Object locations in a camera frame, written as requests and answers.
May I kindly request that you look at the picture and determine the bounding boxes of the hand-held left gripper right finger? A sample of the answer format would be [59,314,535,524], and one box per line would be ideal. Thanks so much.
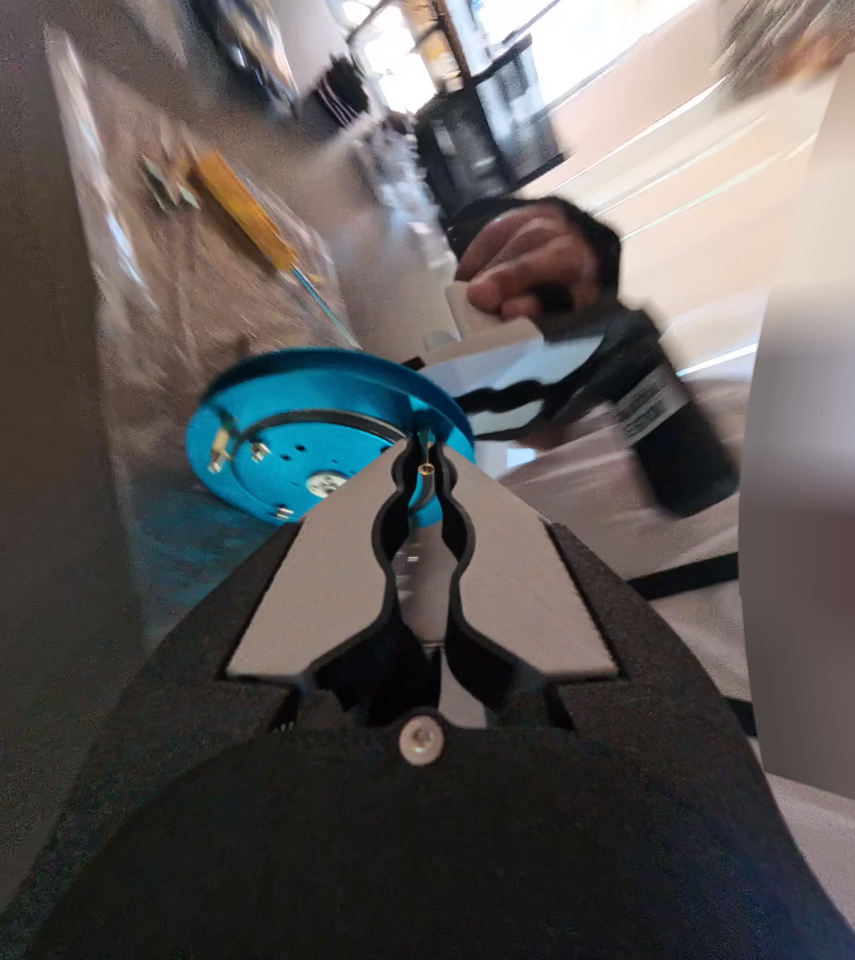
[437,442,620,711]

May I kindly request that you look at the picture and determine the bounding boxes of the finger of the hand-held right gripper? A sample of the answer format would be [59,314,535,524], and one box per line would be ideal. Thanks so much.
[420,333,606,394]
[467,396,550,443]

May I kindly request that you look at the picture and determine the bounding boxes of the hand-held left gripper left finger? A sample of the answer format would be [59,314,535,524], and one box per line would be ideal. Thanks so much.
[226,438,441,729]

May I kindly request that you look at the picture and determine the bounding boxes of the blue round metal turntable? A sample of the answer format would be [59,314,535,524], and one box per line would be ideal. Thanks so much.
[186,347,478,528]

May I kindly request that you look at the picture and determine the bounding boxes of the person's right hand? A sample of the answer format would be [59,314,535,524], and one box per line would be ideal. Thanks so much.
[456,204,603,321]

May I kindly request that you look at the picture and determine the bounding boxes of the black chair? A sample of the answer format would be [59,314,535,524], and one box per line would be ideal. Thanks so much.
[411,37,573,213]

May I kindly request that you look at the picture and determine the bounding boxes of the large clear plastic bag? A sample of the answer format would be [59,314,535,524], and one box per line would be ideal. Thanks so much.
[45,30,369,640]

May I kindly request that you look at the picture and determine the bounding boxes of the black servo motor stack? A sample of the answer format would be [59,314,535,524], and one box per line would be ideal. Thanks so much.
[313,55,370,134]

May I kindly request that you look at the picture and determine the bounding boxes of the large window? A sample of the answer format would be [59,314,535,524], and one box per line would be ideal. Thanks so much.
[345,0,699,100]

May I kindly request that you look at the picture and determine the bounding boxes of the metal cross wrench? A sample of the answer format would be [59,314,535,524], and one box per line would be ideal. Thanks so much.
[138,148,201,213]

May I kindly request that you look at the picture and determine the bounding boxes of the blue shiny plastic bag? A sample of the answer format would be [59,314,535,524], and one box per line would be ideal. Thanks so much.
[201,0,303,115]

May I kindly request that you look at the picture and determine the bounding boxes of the silver ceiling pipes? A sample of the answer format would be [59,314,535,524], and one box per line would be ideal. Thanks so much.
[718,0,855,93]

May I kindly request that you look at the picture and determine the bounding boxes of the black neck strap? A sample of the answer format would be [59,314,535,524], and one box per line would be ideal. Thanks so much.
[625,553,760,738]

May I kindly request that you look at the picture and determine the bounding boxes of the yellow-handled screwdriver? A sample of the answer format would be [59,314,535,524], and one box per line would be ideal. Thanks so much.
[186,148,363,352]

